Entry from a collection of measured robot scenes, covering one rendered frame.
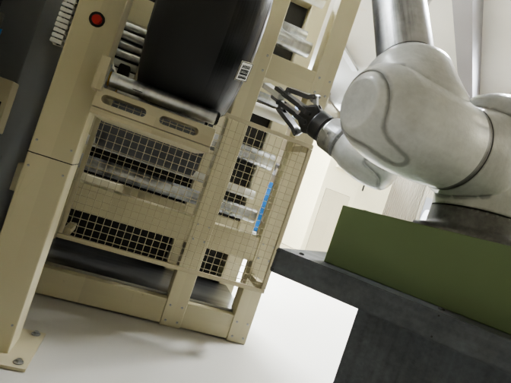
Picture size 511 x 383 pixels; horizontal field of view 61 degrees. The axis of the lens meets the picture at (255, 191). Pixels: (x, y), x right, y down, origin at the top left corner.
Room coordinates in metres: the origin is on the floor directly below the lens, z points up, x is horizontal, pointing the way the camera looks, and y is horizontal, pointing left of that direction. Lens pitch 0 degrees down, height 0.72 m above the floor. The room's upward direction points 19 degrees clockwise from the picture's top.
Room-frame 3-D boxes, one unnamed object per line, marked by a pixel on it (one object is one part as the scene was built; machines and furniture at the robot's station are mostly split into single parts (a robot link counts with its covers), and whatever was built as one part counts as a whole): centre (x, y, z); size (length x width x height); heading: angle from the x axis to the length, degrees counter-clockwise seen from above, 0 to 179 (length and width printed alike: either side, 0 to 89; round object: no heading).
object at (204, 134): (1.32, 0.36, 0.83); 0.36 x 0.09 x 0.06; 105
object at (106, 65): (1.41, 0.56, 0.90); 0.40 x 0.03 x 0.10; 15
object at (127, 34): (1.77, 0.70, 1.05); 0.20 x 0.15 x 0.30; 105
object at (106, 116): (1.46, 0.39, 0.80); 0.37 x 0.36 x 0.02; 15
